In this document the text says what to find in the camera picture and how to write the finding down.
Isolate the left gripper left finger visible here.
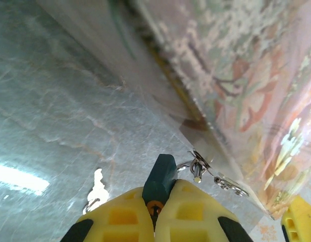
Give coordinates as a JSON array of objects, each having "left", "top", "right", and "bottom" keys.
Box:
[{"left": 60, "top": 187, "right": 157, "bottom": 242}]

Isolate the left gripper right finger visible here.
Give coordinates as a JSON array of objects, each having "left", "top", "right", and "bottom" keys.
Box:
[{"left": 154, "top": 178, "right": 255, "bottom": 242}]

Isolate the pink decorated tin box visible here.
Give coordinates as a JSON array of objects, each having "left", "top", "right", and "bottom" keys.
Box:
[{"left": 35, "top": 0, "right": 311, "bottom": 221}]

